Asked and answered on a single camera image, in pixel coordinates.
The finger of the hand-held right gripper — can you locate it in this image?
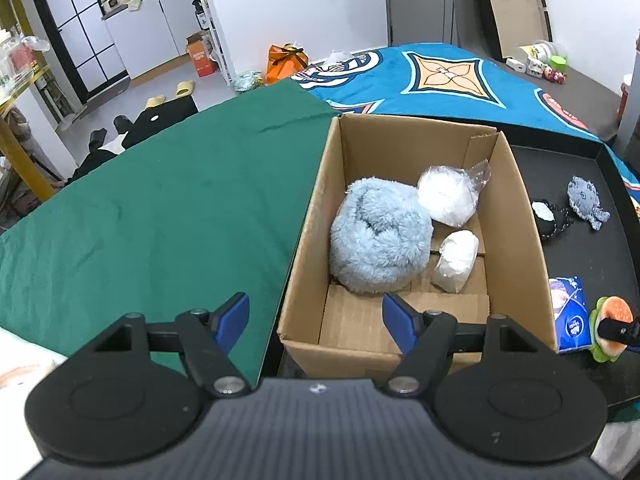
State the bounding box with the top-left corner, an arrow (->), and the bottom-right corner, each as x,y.
597,317 -> 640,353

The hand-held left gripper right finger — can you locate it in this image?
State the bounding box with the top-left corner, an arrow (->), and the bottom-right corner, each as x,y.
381,291 -> 539,398

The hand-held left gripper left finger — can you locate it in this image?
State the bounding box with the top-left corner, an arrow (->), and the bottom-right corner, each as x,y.
92,291 -> 253,398

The hamburger plush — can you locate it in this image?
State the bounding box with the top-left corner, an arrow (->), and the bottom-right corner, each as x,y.
589,296 -> 639,364

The blue tissue packet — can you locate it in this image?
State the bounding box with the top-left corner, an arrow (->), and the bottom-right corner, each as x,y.
548,276 -> 594,356

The white bundle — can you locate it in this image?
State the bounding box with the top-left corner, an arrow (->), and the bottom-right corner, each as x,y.
432,230 -> 480,294

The black tray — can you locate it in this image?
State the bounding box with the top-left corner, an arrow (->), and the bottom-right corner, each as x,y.
267,142 -> 640,411

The fluffy light blue plush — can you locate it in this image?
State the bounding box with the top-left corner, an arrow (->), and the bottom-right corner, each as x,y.
330,177 -> 435,295

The clear bag of white cotton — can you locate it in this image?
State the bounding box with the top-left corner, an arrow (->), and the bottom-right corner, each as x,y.
416,159 -> 492,227

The black white plush keychain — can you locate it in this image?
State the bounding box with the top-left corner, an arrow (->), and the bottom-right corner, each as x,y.
531,200 -> 574,241

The small grey plush toy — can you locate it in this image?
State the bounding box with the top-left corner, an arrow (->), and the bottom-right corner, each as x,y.
567,176 -> 611,231

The brown cardboard box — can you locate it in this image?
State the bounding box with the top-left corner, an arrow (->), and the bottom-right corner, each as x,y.
276,113 -> 559,377

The green cloth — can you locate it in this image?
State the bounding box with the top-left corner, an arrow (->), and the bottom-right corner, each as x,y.
0,82 -> 344,382

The black white clothing pile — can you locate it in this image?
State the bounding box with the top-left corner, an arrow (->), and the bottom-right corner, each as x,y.
67,130 -> 132,185

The black dice stool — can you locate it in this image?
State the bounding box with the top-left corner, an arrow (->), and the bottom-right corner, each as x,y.
122,95 -> 200,149

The white fleece blanket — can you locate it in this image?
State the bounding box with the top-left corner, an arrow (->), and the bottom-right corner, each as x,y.
0,330 -> 69,480

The glass jar with plants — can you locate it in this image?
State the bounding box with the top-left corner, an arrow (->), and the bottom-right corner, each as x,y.
234,71 -> 265,94

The blue patterned bedsheet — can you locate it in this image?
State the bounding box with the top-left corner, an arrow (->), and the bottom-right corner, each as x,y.
290,42 -> 640,222

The orange gift bag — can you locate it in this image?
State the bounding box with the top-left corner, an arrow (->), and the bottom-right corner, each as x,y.
263,44 -> 311,86

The orange cardboard box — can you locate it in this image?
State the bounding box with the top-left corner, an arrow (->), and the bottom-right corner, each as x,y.
186,31 -> 219,79

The white plastic bag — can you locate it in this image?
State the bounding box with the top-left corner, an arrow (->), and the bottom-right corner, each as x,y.
320,50 -> 354,69

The yellow table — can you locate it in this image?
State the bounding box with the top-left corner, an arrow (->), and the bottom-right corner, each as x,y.
0,65 -> 57,202

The white shelf rack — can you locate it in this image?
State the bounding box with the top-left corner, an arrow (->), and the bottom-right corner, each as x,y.
192,0 -> 234,87

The white bottle with yellow label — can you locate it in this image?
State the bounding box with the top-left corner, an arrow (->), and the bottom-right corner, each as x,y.
517,40 -> 556,66

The white kitchen cabinet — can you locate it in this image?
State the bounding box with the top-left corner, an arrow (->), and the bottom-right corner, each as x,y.
102,0 -> 212,82

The black framed sliding door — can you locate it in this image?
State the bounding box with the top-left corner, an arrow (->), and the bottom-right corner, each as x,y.
30,0 -> 132,107

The black framed brown lid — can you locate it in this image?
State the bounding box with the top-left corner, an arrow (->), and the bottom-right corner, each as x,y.
467,0 -> 554,62

